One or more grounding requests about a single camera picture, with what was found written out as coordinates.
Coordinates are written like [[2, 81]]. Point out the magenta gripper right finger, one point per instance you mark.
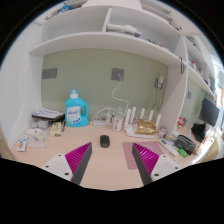
[[152, 166]]

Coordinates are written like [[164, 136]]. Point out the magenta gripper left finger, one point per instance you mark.
[[70, 166]]

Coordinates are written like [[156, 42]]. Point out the pink mouse pad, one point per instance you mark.
[[127, 147]]

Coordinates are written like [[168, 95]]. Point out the black computer mouse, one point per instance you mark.
[[104, 141]]

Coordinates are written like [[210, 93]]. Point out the white remote control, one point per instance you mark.
[[168, 147]]

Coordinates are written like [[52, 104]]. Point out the green small object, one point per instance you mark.
[[182, 153]]

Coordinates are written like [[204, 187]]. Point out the grey pencil case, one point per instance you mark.
[[185, 143]]

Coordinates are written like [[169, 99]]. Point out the small yellow box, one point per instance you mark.
[[56, 129]]

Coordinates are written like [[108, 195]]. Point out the gold foil bag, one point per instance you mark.
[[145, 128]]

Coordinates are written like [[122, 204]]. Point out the white wifi router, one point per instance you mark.
[[130, 122]]

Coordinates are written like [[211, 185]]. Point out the clear plastic bag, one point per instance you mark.
[[37, 137]]

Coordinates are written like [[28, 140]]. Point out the white power strip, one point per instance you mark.
[[101, 122]]

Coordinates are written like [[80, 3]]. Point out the small white card packet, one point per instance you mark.
[[21, 143]]

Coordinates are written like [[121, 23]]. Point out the blue detergent bottle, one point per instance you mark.
[[76, 114]]

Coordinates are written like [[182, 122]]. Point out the black bag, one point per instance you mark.
[[199, 131]]

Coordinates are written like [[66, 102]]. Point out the black computer monitor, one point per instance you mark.
[[209, 112]]

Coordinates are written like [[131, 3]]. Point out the white wall charger adapter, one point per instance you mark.
[[159, 82]]

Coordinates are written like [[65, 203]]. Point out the grey wall socket left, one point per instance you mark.
[[49, 73]]

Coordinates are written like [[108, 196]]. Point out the grey wall socket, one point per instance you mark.
[[49, 73], [117, 74]]

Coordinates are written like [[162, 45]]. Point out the grey wall socket centre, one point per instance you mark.
[[117, 74]]

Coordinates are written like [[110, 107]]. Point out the white wall shelf unit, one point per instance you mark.
[[146, 28]]

